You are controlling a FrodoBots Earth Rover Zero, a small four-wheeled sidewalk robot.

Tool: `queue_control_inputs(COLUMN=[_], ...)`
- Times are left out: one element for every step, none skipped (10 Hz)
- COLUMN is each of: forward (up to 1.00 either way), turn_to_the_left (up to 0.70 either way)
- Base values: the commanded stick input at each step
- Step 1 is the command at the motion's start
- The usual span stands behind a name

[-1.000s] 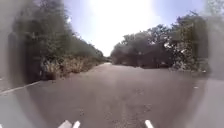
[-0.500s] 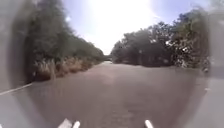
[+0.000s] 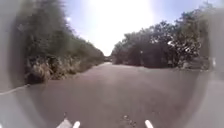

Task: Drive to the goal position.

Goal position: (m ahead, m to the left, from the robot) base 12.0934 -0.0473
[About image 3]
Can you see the grey asphalt road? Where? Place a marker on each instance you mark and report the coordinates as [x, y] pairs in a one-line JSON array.
[[113, 96]]

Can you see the row of trees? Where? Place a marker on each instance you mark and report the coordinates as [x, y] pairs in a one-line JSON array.
[[163, 46], [46, 36]]

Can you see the dry brush verge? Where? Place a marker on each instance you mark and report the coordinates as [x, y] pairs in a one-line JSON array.
[[53, 68]]

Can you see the robot's own part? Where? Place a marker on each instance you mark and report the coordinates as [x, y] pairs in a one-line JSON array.
[[149, 124], [76, 124]]

